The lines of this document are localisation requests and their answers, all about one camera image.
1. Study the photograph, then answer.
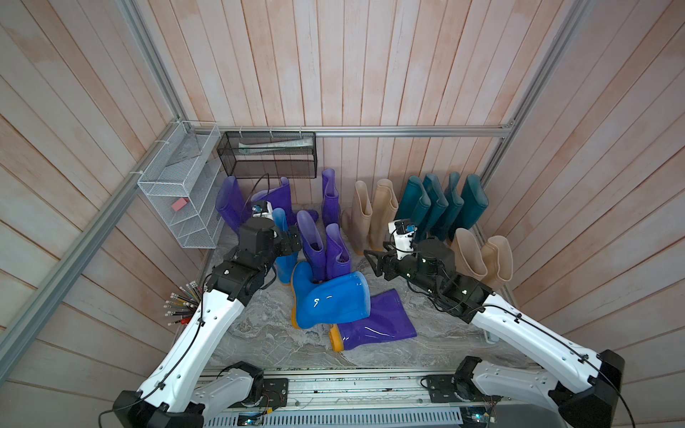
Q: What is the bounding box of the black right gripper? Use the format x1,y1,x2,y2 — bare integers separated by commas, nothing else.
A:
366,241,442,301

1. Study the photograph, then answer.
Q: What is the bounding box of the small blue boot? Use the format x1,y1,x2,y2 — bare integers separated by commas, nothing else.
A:
273,208,299,285

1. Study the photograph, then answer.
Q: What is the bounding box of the large blue boot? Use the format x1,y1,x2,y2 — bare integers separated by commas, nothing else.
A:
291,261,371,329

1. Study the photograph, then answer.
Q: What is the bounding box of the lilac purple boot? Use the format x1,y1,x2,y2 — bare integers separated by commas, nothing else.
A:
296,210,326,283
326,223,351,280

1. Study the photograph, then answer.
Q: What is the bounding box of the large purple boot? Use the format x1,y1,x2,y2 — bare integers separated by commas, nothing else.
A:
329,289,417,352

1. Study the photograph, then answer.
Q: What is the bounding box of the large beige boot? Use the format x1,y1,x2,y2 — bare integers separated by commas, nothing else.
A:
481,235,514,292

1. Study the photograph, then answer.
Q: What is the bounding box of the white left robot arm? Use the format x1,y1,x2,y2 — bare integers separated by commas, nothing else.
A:
111,217,301,427

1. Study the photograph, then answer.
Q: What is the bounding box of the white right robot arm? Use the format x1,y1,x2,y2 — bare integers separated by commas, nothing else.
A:
364,239,625,427

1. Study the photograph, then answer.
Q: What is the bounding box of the pink eraser block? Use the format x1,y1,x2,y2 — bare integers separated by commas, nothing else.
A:
171,197,189,212

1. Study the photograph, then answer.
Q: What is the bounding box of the pencil bundle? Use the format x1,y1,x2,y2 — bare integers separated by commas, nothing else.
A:
163,281,203,326

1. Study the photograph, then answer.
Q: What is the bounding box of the vented grille strip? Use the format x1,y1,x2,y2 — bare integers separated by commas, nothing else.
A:
204,408,464,427

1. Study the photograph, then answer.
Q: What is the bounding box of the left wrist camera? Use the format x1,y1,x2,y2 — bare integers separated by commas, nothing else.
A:
252,200,273,219

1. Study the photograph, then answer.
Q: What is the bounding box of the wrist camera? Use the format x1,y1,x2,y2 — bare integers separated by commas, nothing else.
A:
252,200,273,219
388,219,417,260

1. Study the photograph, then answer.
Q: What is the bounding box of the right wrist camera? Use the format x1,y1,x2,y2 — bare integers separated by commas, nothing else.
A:
388,219,417,260

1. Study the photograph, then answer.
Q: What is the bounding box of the black mesh wall basket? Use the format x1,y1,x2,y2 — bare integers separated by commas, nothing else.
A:
217,130,319,179

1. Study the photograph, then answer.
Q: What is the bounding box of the white wire wall shelf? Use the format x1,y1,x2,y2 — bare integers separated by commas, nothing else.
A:
137,121,226,249

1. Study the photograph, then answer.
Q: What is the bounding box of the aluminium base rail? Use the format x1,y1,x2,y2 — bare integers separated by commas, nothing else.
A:
135,366,579,416

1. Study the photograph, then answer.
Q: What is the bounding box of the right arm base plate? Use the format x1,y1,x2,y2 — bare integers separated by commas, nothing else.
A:
420,374,501,403

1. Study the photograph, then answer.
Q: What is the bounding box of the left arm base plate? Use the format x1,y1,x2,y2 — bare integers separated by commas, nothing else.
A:
232,378,289,409

